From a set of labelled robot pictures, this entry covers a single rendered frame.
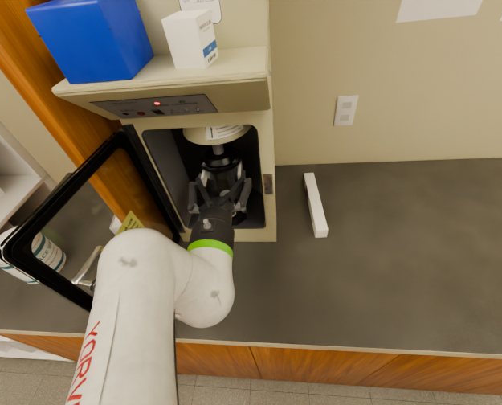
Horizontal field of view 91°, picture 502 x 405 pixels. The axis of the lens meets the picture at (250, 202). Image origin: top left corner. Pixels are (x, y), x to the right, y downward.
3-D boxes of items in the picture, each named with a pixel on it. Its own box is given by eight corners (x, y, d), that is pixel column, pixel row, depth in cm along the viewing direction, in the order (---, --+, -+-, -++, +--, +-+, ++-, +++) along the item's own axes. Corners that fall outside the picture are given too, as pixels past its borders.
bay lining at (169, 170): (201, 177, 96) (170, 83, 70) (267, 175, 93) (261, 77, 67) (185, 228, 80) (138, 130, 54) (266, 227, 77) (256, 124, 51)
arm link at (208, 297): (201, 340, 46) (246, 329, 41) (142, 321, 39) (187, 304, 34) (210, 271, 56) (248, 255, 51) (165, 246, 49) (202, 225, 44)
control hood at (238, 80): (115, 114, 51) (87, 61, 44) (271, 104, 47) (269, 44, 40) (87, 146, 44) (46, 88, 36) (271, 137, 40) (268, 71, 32)
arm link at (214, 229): (195, 267, 55) (236, 265, 54) (178, 235, 46) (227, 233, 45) (199, 243, 59) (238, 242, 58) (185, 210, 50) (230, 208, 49)
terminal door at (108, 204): (181, 237, 81) (122, 127, 51) (133, 340, 61) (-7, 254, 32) (178, 237, 81) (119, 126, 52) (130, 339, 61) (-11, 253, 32)
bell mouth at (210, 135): (191, 110, 70) (185, 91, 66) (254, 106, 68) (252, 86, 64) (174, 147, 58) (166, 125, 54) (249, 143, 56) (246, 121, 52)
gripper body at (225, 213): (230, 218, 51) (233, 187, 57) (189, 219, 52) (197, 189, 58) (235, 239, 56) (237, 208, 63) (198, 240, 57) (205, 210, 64)
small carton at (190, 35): (189, 57, 40) (178, 10, 35) (218, 56, 39) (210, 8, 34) (175, 68, 37) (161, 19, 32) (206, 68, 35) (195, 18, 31)
